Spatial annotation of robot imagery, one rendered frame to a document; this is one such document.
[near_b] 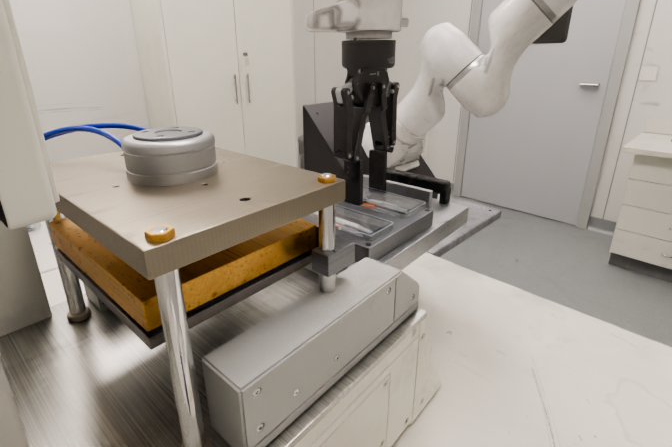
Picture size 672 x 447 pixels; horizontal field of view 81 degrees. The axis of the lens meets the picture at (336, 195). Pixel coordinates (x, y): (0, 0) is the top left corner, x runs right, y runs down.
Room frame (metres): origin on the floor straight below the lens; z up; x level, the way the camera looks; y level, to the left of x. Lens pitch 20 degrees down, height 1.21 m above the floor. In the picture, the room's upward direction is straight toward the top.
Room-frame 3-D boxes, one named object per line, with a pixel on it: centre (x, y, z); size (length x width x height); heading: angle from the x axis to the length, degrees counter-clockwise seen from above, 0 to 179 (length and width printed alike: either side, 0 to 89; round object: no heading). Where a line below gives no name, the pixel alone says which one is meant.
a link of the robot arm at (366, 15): (0.58, -0.02, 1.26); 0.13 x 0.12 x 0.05; 49
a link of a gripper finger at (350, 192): (0.56, -0.03, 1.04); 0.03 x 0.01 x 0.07; 49
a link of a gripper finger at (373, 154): (0.61, -0.07, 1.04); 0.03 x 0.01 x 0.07; 49
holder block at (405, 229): (0.55, -0.02, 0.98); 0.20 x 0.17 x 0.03; 49
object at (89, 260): (0.36, 0.16, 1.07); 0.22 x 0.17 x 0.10; 49
